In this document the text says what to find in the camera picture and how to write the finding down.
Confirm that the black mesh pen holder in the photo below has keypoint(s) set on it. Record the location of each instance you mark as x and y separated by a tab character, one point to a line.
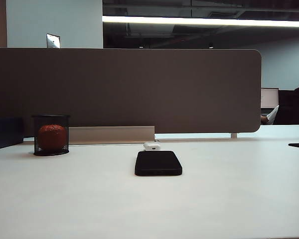
51	122

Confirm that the dark blue box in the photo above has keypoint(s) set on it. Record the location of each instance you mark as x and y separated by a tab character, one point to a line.
5	132

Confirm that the background computer monitor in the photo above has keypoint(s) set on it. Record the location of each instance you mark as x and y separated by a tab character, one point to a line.
269	97

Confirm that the black smartphone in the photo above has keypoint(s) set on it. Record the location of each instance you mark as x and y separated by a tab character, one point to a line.
157	162

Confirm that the red ball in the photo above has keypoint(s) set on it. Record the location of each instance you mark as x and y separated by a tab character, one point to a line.
52	136

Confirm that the brown desk partition panel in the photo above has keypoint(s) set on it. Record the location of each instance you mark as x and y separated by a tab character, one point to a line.
129	89

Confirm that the silver wall plate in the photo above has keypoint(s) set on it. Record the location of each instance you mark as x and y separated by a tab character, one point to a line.
52	40

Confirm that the background person in dark clothes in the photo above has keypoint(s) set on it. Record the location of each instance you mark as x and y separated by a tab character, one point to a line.
292	107

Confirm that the white partition bracket foot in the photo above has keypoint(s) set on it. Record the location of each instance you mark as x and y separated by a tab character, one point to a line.
234	135

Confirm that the long ceiling light strip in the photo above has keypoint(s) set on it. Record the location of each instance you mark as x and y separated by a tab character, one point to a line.
204	21

